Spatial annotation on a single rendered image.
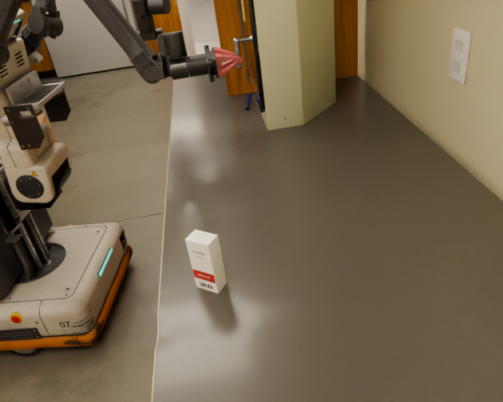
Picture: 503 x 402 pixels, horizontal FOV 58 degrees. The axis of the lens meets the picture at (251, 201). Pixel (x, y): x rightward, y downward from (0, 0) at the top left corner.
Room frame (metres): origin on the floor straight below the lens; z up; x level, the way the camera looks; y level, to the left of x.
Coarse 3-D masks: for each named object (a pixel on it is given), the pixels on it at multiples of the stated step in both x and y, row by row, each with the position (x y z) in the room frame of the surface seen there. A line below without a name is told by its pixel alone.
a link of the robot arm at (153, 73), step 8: (176, 32) 1.31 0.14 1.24; (160, 40) 1.31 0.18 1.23; (168, 40) 1.29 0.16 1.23; (176, 40) 1.29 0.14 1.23; (160, 48) 1.30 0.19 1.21; (168, 48) 1.29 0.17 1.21; (176, 48) 1.29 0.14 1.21; (184, 48) 1.31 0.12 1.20; (160, 56) 1.30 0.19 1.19; (160, 64) 1.29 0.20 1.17; (152, 72) 1.28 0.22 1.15; (160, 72) 1.28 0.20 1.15; (152, 80) 1.28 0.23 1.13
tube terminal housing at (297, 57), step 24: (264, 0) 1.26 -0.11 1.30; (288, 0) 1.26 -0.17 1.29; (312, 0) 1.32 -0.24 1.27; (264, 24) 1.26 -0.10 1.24; (288, 24) 1.26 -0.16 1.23; (312, 24) 1.32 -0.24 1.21; (264, 48) 1.25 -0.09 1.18; (288, 48) 1.26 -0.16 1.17; (312, 48) 1.31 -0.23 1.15; (264, 72) 1.25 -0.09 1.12; (288, 72) 1.26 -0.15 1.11; (312, 72) 1.31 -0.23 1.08; (264, 96) 1.25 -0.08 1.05; (288, 96) 1.26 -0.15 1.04; (312, 96) 1.30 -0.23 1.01; (264, 120) 1.31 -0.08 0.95; (288, 120) 1.26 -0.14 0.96
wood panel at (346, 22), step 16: (224, 0) 1.62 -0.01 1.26; (336, 0) 1.64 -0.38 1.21; (352, 0) 1.64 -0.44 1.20; (224, 16) 1.62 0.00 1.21; (336, 16) 1.64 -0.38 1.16; (352, 16) 1.64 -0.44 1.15; (224, 32) 1.62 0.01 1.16; (240, 32) 1.62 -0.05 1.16; (336, 32) 1.64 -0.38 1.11; (352, 32) 1.64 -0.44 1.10; (224, 48) 1.62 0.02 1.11; (240, 48) 1.62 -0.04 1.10; (336, 48) 1.64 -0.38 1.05; (352, 48) 1.64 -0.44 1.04; (336, 64) 1.64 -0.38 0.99; (352, 64) 1.64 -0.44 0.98; (240, 80) 1.62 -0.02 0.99
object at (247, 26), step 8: (240, 0) 1.50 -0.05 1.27; (248, 0) 1.26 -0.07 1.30; (240, 8) 1.54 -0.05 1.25; (248, 8) 1.28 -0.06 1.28; (248, 16) 1.30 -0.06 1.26; (248, 24) 1.33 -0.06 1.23; (248, 32) 1.36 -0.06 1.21; (248, 48) 1.42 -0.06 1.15; (256, 48) 1.26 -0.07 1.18; (248, 56) 1.46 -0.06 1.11; (256, 56) 1.26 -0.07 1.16; (248, 64) 1.50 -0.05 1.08; (256, 64) 1.26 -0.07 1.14; (248, 72) 1.54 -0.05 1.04; (256, 72) 1.26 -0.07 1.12; (256, 80) 1.29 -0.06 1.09; (256, 88) 1.32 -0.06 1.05; (256, 96) 1.35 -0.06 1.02
